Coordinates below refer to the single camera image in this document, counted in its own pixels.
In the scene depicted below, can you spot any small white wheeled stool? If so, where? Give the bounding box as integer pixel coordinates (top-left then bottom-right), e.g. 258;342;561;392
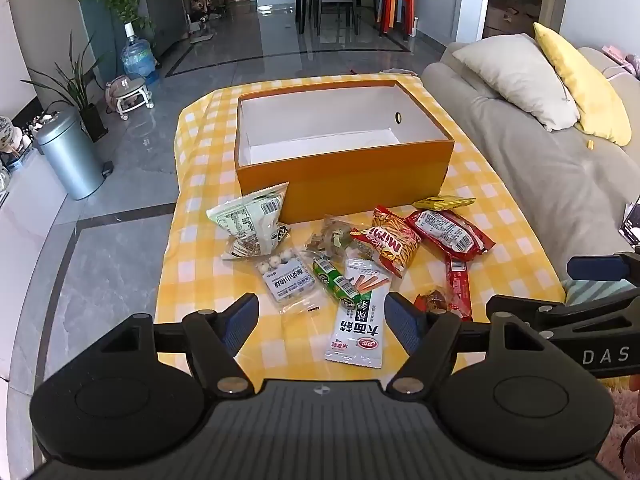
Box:
105;75;153;121

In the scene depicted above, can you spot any clear packet of white balls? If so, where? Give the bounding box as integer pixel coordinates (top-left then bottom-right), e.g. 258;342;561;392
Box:
255;251;321;315

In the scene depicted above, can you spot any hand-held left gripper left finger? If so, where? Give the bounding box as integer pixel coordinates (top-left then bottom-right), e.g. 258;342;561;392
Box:
99;292;261;397

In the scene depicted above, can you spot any teal striped cloth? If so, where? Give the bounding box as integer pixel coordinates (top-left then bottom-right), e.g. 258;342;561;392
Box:
562;280;601;306

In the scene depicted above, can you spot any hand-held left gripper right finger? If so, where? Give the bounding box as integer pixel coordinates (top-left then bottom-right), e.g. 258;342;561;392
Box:
386;292;549;397

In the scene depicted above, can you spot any pink fluffy rug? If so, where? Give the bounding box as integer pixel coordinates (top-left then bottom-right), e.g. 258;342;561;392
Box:
600;385;640;461

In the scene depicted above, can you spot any grey cabinet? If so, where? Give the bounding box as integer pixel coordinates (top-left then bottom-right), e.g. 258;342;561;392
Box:
137;0;191;56

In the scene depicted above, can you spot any beige sofa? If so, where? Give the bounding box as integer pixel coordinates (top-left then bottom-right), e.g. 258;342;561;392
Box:
420;40;640;281

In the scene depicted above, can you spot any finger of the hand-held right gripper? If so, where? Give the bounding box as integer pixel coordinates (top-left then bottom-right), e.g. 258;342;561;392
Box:
567;251;640;282
486;290;640;331

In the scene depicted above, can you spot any green white snack bag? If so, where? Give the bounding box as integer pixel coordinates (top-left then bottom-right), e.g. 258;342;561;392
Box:
206;181;291;261

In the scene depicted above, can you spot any grey metal trash can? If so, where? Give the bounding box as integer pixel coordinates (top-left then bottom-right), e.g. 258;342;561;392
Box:
34;109;113;201

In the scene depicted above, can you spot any stack of coloured stools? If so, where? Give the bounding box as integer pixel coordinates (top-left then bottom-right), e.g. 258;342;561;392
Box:
376;0;418;38

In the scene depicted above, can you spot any yellow checked tablecloth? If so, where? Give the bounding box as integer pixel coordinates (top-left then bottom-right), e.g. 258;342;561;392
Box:
154;72;567;386

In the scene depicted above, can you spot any red packet with white label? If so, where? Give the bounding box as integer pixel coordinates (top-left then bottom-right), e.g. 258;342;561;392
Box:
405;209;496;262

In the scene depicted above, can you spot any clear packet with green snack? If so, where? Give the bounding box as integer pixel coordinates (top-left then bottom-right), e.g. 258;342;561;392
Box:
306;215;363;263

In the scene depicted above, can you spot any yellow pillow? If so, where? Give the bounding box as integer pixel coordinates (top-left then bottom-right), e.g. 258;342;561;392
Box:
532;22;633;147

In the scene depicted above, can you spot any red stick packet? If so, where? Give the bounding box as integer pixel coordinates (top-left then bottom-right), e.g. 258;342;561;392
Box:
444;255;473;322

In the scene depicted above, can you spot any green sausage packet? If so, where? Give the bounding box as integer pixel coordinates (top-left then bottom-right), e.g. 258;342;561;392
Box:
312;256;362;311

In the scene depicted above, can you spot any blue water bottle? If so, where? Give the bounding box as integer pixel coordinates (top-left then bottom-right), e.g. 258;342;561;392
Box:
121;22;155;80

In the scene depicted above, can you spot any white noodle snack packet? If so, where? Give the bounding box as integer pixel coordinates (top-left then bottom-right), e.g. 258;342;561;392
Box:
324;258;388;368

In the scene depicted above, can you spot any red yellow fries packet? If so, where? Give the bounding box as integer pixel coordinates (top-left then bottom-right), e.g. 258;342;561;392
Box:
350;205;422;279

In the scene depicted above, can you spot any potted grass plant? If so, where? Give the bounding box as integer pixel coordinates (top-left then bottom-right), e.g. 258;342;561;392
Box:
20;30;110;143

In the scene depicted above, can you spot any grey pillow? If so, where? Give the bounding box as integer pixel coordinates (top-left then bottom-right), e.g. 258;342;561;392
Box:
451;33;581;132

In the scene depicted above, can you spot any white low cabinet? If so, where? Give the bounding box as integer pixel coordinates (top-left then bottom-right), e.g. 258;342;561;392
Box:
0;147;76;311

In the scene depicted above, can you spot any orange cardboard box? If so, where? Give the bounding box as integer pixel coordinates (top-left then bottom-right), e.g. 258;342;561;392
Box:
234;79;456;224

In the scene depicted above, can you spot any yellow snack packet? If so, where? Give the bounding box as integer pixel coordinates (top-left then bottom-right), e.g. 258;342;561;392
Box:
412;194;477;211

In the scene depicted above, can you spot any clear packet with brown snack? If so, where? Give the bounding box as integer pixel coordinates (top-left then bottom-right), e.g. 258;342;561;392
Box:
414;285;453;315

